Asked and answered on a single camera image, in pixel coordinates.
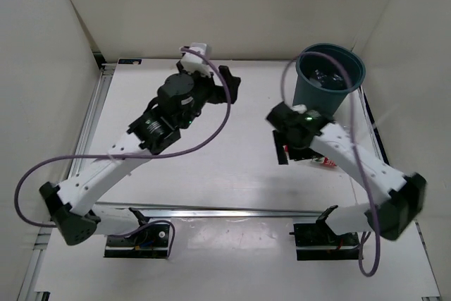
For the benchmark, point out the red label plastic bottle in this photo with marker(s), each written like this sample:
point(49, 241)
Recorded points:
point(322, 160)

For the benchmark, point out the blue label plastic bottle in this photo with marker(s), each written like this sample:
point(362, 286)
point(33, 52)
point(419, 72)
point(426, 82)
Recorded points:
point(318, 78)

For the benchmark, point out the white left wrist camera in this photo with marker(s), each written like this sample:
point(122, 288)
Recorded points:
point(192, 63)

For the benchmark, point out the black label plastic bottle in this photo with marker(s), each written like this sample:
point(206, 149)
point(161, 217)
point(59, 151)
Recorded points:
point(336, 82)

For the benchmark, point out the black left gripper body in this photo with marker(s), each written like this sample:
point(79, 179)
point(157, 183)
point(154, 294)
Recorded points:
point(204, 91)

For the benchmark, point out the dark teal plastic bin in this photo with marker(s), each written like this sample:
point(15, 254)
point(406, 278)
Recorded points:
point(330, 59)

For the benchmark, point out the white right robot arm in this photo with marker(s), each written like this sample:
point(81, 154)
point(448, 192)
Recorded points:
point(395, 198)

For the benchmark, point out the blue sticker on table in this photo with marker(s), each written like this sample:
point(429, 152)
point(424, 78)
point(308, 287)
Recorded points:
point(129, 61)

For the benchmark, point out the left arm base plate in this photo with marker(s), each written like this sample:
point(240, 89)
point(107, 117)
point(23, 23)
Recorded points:
point(155, 241)

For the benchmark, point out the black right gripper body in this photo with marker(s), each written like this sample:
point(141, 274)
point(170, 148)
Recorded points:
point(300, 152)

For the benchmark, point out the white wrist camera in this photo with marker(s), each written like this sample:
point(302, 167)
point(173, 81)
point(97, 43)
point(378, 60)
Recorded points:
point(299, 108)
point(192, 63)

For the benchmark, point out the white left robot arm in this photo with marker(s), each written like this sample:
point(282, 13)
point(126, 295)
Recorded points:
point(72, 203)

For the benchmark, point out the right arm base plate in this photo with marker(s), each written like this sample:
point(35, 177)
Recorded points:
point(313, 244)

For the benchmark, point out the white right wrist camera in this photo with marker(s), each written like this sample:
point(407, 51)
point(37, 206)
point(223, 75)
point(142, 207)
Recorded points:
point(299, 108)

